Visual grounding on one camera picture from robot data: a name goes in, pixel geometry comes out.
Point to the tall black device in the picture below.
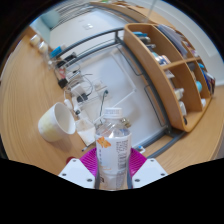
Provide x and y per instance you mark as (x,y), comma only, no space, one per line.
(66,60)

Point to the white tape roll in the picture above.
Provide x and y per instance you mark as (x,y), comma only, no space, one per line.
(43,47)
(34,40)

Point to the teal pillow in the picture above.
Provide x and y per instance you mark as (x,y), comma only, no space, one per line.
(50,19)

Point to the flat round red coaster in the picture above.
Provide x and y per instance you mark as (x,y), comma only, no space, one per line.
(70,159)

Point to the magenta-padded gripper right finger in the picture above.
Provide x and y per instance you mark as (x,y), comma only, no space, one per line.
(148,173)

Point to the wooden wardrobe side panel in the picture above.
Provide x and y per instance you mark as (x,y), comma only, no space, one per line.
(200,140)

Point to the wooden shelf unit with items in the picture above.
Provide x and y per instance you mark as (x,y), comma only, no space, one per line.
(156,76)

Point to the small blue bottle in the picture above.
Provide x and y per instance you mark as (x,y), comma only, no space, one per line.
(57,51)

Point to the clear plastic water bottle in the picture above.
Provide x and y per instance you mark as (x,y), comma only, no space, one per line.
(113,153)

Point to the small black adapter block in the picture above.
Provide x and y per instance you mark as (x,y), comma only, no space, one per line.
(63,83)

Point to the black charger block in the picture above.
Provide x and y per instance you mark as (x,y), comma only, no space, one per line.
(82,98)

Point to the white ceramic cup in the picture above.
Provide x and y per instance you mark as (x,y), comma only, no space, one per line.
(51,128)

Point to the white crumpled tissue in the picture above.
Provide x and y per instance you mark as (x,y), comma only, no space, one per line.
(86,131)

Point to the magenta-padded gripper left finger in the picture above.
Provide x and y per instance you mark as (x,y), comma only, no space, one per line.
(75,173)

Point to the white charger block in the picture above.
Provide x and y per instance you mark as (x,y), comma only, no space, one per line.
(76,89)

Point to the grey metal shelf frame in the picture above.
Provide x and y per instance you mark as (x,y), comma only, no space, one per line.
(156,100)

